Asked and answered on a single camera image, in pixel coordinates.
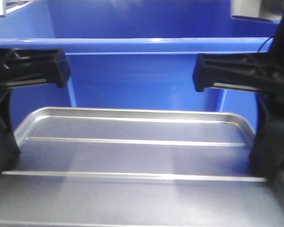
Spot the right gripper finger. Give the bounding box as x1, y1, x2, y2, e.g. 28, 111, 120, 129
249, 94, 284, 179

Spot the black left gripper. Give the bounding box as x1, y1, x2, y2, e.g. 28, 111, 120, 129
0, 48, 71, 172

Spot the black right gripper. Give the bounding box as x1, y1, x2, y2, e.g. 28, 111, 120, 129
192, 0, 284, 103

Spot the small silver ribbed tray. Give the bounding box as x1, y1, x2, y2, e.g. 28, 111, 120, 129
0, 107, 284, 227

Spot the large blue target box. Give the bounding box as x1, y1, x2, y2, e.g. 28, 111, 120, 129
0, 0, 279, 127

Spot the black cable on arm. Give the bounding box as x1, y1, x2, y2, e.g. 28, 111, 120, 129
257, 35, 277, 54

